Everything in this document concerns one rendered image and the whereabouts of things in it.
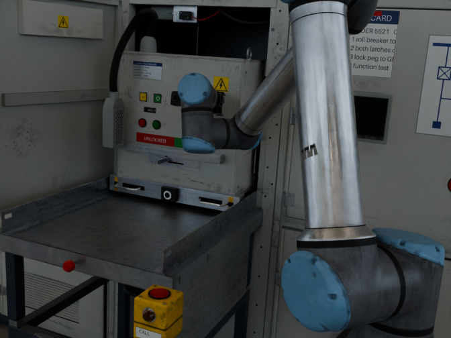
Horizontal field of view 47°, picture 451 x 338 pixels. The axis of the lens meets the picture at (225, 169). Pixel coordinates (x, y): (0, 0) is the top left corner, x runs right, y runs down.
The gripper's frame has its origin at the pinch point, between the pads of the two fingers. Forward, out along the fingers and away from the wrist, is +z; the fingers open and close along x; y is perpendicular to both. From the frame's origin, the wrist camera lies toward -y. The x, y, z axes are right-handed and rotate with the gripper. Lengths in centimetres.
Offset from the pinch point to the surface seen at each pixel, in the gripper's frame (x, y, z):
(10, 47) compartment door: 12, -63, -19
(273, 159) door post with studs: -14.9, 23.6, 14.2
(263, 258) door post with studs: -52, 23, 24
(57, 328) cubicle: -101, -73, 62
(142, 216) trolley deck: -39.2, -18.5, -1.2
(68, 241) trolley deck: -47, -32, -29
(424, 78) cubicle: 13, 69, -8
